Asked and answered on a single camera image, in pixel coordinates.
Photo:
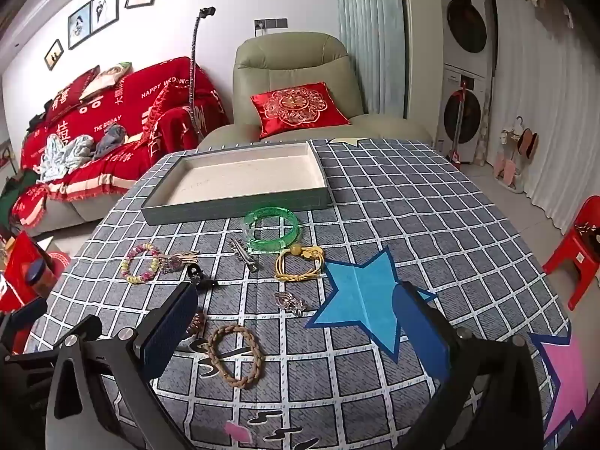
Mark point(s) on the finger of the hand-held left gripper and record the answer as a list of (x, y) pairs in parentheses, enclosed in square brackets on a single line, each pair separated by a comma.
[(33, 361)]

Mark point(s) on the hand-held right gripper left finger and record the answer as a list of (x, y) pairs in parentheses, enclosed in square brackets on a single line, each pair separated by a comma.
[(171, 330)]

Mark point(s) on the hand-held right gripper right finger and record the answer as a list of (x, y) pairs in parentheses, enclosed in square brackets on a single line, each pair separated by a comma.
[(422, 333)]

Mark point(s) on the black hair claw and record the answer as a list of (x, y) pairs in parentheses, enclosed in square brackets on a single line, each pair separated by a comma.
[(202, 280)]

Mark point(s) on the small silver bow clip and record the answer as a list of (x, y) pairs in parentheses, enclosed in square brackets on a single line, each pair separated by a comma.
[(176, 261)]

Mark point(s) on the silver hair clip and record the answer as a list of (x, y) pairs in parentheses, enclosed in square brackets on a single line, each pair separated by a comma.
[(243, 254)]

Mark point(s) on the silver heart charm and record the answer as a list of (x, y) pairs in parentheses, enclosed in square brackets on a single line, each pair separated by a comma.
[(289, 302)]

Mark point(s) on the green translucent bangle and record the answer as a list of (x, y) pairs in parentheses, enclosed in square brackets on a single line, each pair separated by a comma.
[(276, 243)]

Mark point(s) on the grey jewelry tray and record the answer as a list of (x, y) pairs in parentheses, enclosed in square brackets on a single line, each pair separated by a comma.
[(243, 168)]

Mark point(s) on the red box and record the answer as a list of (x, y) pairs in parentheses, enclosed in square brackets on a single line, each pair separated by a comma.
[(18, 281)]

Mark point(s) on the brown jar with blue lid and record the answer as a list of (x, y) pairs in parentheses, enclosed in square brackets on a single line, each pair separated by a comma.
[(42, 276)]

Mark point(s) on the grey checked tablecloth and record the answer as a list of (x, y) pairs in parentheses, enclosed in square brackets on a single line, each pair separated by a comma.
[(375, 225)]

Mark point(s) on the grey sofa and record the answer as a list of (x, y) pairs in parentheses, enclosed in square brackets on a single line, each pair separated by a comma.
[(70, 208)]

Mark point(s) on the green bag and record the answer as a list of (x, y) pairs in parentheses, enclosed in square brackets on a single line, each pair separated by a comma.
[(16, 194)]

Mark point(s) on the red plastic stool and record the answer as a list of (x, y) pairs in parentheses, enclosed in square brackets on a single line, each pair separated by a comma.
[(574, 243)]

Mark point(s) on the slipper rack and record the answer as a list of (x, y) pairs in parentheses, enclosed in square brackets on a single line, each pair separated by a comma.
[(513, 159)]

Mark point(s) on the grey cloth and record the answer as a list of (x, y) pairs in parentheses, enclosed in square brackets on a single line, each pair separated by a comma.
[(111, 143)]

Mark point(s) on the light blue cloth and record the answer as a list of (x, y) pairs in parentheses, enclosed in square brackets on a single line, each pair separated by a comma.
[(63, 154)]

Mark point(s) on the red tasselled cushion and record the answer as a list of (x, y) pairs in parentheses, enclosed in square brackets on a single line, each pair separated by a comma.
[(164, 117)]

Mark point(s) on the white washing machine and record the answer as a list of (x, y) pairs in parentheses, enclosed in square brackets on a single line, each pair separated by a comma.
[(464, 117)]

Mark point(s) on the red printed blanket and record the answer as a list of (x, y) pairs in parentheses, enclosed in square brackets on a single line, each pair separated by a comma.
[(117, 103)]

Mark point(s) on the phone holder pole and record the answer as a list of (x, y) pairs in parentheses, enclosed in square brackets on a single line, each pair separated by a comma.
[(193, 79)]

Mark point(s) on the red lettered pillow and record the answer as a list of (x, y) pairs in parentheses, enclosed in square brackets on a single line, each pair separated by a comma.
[(70, 96)]

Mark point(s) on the red embroidered cushion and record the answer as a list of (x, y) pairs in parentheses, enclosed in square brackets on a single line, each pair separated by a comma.
[(297, 108)]

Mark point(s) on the photo print pillow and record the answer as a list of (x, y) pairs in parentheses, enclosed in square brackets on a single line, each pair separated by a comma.
[(105, 79)]

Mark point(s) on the white sheer curtain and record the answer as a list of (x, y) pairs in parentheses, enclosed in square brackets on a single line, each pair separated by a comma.
[(548, 79)]

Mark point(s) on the beige armchair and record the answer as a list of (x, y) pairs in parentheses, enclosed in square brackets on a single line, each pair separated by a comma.
[(290, 61)]

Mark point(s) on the teal curtain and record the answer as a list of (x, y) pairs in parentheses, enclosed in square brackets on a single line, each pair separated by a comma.
[(370, 33)]

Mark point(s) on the white dryer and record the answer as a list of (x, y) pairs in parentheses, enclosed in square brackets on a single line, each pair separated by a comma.
[(466, 26)]

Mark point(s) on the small picture frame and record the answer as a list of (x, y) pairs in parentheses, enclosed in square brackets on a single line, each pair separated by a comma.
[(53, 55)]

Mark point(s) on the blue portrait picture frame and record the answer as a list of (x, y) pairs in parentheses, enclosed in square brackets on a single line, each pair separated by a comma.
[(79, 26)]

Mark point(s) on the couple portrait picture frame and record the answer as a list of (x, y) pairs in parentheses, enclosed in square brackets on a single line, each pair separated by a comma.
[(105, 8)]

